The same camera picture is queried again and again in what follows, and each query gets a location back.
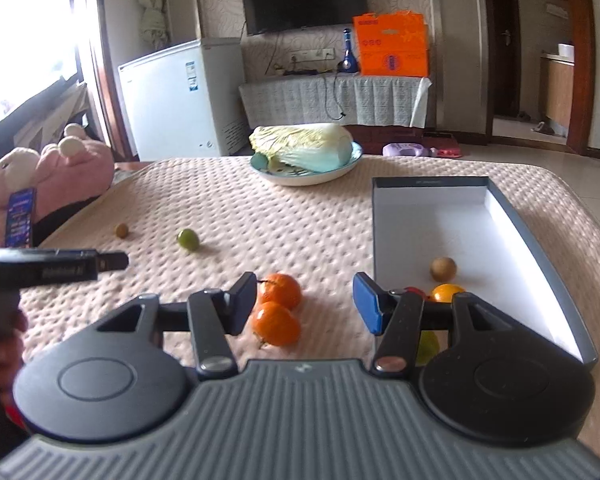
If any red tomato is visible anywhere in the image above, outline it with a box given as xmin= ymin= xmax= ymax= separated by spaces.
xmin=404 ymin=286 xmax=428 ymax=300

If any green tomato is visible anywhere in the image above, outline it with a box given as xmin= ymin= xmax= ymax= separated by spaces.
xmin=176 ymin=228 xmax=200 ymax=252
xmin=416 ymin=330 xmax=440 ymax=366

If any yellow orange tomato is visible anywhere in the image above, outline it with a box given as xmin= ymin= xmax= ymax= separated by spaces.
xmin=430 ymin=283 xmax=466 ymax=304

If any brown kiwi fruit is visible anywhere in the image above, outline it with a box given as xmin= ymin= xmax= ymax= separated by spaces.
xmin=429 ymin=257 xmax=457 ymax=283

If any mandarin orange with stem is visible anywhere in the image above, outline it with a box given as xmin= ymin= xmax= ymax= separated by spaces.
xmin=258 ymin=273 xmax=302 ymax=311

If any small brown longan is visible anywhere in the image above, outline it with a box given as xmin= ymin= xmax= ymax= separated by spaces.
xmin=114 ymin=223 xmax=129 ymax=238

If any wooden kitchen cabinet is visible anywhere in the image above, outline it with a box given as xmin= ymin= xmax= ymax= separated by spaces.
xmin=539 ymin=53 xmax=574 ymax=138

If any person's left hand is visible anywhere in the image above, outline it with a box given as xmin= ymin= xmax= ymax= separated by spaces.
xmin=0 ymin=310 xmax=28 ymax=406

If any smartphone with lit screen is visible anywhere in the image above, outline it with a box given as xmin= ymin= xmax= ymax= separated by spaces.
xmin=5 ymin=188 xmax=35 ymax=248

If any grey rectangular box tray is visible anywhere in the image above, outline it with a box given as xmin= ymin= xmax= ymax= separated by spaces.
xmin=372 ymin=177 xmax=598 ymax=367

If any pink quilted table cover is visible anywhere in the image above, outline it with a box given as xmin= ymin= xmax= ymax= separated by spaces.
xmin=21 ymin=156 xmax=600 ymax=456

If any pink plush toy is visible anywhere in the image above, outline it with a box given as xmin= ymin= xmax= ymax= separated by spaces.
xmin=0 ymin=124 xmax=114 ymax=247

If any light blue ceramic plate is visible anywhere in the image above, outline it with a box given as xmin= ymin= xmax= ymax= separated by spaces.
xmin=250 ymin=142 xmax=363 ymax=188

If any purple plastic object on floor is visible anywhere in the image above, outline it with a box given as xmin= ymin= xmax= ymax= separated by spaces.
xmin=381 ymin=142 xmax=464 ymax=160

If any napa cabbage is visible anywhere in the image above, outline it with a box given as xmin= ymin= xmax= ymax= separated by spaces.
xmin=249 ymin=122 xmax=353 ymax=172

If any white chest freezer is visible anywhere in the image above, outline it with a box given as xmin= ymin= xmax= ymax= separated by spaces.
xmin=118 ymin=38 xmax=249 ymax=162

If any cloth covered tv cabinet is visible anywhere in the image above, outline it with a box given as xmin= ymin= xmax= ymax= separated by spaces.
xmin=239 ymin=74 xmax=431 ymax=128

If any blue glass bottle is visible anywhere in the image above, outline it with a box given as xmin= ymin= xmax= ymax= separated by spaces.
xmin=337 ymin=28 xmax=360 ymax=74

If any orange gift box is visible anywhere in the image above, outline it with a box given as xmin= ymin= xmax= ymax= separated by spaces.
xmin=353 ymin=11 xmax=429 ymax=78

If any white wall power strip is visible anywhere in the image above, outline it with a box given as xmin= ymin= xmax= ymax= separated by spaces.
xmin=288 ymin=48 xmax=335 ymax=63

